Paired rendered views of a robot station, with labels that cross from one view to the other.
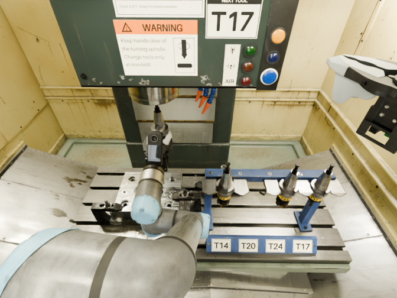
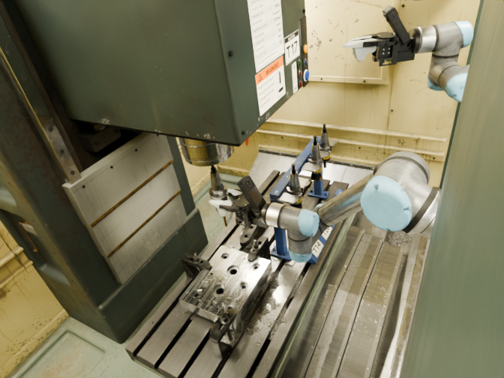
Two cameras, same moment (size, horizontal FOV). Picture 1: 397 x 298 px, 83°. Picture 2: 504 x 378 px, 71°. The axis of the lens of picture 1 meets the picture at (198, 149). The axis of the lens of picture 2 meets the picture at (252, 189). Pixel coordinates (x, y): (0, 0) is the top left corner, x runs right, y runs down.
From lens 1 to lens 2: 0.90 m
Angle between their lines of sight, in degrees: 44
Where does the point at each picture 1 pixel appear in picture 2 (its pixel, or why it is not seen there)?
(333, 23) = not seen: hidden behind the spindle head
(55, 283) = (409, 174)
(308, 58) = not seen: hidden behind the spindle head
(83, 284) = (412, 166)
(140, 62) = (265, 100)
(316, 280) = (356, 223)
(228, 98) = (177, 157)
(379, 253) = (357, 175)
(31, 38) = not seen: outside the picture
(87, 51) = (244, 109)
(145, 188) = (292, 210)
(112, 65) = (255, 112)
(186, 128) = (160, 220)
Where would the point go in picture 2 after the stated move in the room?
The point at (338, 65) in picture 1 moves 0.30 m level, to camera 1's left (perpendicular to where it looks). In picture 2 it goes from (356, 44) to (322, 80)
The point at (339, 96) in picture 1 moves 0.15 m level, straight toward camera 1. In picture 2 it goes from (361, 57) to (400, 67)
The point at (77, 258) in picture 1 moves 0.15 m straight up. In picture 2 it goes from (399, 166) to (407, 103)
